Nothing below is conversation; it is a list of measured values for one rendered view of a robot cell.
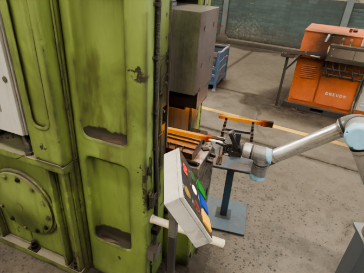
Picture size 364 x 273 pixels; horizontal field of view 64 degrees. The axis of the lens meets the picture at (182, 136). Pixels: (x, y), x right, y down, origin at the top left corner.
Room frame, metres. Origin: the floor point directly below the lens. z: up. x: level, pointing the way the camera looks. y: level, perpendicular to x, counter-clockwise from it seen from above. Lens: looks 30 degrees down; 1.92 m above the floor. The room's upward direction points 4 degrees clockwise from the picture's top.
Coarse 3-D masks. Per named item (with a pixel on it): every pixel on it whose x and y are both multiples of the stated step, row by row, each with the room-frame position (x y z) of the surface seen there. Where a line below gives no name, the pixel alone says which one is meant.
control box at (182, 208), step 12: (168, 156) 1.12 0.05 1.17; (180, 156) 1.10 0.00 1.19; (168, 168) 1.02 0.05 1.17; (180, 168) 1.00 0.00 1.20; (168, 180) 0.94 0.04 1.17; (180, 180) 0.92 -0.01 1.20; (192, 180) 1.06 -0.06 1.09; (168, 192) 0.87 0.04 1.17; (180, 192) 0.85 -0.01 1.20; (192, 192) 0.95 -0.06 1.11; (168, 204) 0.82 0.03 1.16; (180, 204) 0.82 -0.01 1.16; (192, 204) 0.87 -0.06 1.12; (180, 216) 0.82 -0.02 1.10; (192, 216) 0.82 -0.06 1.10; (192, 228) 0.83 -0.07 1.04; (204, 228) 0.83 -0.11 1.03; (192, 240) 0.83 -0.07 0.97; (204, 240) 0.83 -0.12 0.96
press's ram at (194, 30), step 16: (176, 16) 1.44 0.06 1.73; (192, 16) 1.42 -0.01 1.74; (208, 16) 1.51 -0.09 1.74; (176, 32) 1.44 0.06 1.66; (192, 32) 1.42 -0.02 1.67; (208, 32) 1.53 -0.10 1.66; (176, 48) 1.44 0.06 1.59; (192, 48) 1.41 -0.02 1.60; (208, 48) 1.56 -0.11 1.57; (176, 64) 1.44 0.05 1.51; (192, 64) 1.41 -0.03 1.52; (208, 64) 1.59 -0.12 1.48; (176, 80) 1.44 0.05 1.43; (192, 80) 1.41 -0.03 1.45; (208, 80) 1.63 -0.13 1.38
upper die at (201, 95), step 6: (204, 90) 1.57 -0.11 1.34; (174, 96) 1.49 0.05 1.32; (180, 96) 1.48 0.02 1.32; (186, 96) 1.47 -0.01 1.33; (192, 96) 1.46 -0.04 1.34; (198, 96) 1.47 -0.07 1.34; (204, 96) 1.58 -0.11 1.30; (174, 102) 1.49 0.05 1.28; (180, 102) 1.48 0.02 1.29; (186, 102) 1.47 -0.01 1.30; (192, 102) 1.46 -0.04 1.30; (198, 102) 1.48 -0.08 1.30
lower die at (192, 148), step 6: (168, 132) 1.66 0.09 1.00; (168, 138) 1.60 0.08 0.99; (174, 138) 1.59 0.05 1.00; (192, 138) 1.60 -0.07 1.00; (174, 144) 1.54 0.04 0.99; (180, 144) 1.54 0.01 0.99; (186, 144) 1.54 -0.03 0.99; (192, 144) 1.55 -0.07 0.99; (198, 144) 1.56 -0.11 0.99; (168, 150) 1.50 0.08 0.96; (180, 150) 1.48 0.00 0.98; (186, 150) 1.49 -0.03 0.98; (192, 150) 1.49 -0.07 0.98; (198, 150) 1.57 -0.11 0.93; (186, 156) 1.46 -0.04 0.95; (192, 156) 1.46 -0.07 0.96
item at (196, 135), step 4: (168, 128) 1.63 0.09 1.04; (172, 128) 1.63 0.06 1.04; (176, 128) 1.64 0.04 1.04; (172, 132) 1.61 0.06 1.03; (176, 132) 1.60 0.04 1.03; (180, 132) 1.59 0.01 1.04; (184, 132) 1.59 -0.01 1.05; (188, 132) 1.59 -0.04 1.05; (192, 132) 1.59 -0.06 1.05; (192, 136) 1.57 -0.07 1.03; (196, 136) 1.56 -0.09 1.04; (200, 136) 1.55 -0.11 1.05; (204, 136) 1.55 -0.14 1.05; (208, 136) 1.54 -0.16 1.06; (212, 136) 1.54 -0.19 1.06; (216, 136) 1.55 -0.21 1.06; (208, 140) 1.54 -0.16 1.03; (220, 140) 1.51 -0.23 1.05
